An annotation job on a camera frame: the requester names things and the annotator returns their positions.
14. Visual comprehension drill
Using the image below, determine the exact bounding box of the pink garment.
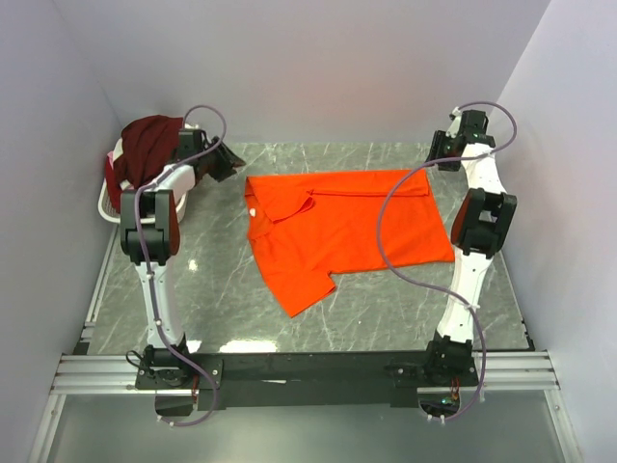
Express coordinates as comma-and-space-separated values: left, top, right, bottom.
105, 150, 119, 190

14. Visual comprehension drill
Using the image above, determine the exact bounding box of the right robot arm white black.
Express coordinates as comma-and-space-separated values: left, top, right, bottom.
423, 108, 518, 386

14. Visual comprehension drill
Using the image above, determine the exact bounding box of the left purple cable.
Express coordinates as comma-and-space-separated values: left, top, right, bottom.
134, 104, 228, 429

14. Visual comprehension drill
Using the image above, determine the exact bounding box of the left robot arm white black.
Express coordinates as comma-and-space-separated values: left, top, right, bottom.
120, 126, 245, 389

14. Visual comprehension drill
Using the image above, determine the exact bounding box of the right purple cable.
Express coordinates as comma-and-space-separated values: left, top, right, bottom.
375, 100, 520, 424

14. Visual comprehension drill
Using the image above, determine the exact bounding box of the orange t-shirt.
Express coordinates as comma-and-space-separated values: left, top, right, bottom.
245, 170, 454, 316

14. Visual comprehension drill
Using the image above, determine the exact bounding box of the purple cable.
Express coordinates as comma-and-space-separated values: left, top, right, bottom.
375, 100, 520, 424
134, 104, 228, 429

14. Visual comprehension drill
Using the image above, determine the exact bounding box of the white laundry basket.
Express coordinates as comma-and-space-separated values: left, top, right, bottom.
97, 169, 188, 225

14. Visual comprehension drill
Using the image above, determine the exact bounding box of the aluminium rail frame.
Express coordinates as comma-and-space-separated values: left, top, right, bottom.
37, 212, 583, 462

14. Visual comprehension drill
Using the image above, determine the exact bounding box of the black base beam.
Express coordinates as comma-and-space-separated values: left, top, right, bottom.
135, 350, 479, 410

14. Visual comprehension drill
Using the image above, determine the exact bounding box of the white garment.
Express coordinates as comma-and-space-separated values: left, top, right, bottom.
114, 138, 123, 156

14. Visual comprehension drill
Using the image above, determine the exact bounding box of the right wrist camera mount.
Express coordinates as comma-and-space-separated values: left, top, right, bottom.
445, 107, 463, 139

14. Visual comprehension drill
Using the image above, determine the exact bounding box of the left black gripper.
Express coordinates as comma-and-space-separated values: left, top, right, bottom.
200, 136, 246, 182

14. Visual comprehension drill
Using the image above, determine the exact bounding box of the dark red t-shirt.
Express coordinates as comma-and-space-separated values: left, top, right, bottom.
114, 115, 184, 187

